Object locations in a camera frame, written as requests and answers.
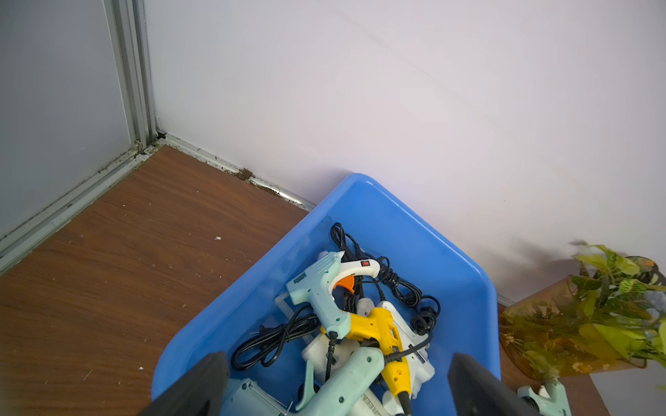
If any white glue gun orange trigger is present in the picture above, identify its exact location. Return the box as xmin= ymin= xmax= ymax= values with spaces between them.
xmin=329 ymin=259 xmax=381 ymax=292

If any potted green plant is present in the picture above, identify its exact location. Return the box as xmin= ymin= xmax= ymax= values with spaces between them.
xmin=499 ymin=244 xmax=665 ymax=381

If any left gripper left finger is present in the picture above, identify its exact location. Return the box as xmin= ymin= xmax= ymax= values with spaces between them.
xmin=138 ymin=352 xmax=230 ymax=416

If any large white glue gun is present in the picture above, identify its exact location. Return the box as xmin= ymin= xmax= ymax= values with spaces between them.
xmin=301 ymin=298 xmax=437 ymax=416

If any mint glue gun back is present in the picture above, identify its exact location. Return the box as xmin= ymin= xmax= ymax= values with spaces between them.
xmin=517 ymin=379 xmax=572 ymax=416

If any mint glue gun with stick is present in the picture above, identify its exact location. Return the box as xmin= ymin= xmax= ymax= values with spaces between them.
xmin=217 ymin=347 xmax=386 ymax=416

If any blue plastic storage box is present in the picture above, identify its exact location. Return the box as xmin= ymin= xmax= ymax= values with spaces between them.
xmin=152 ymin=174 xmax=501 ymax=415

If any yellow glue gun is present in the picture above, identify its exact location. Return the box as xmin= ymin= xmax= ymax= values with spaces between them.
xmin=346 ymin=308 xmax=413 ymax=415

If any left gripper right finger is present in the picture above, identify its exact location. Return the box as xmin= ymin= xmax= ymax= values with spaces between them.
xmin=447 ymin=353 xmax=539 ymax=416

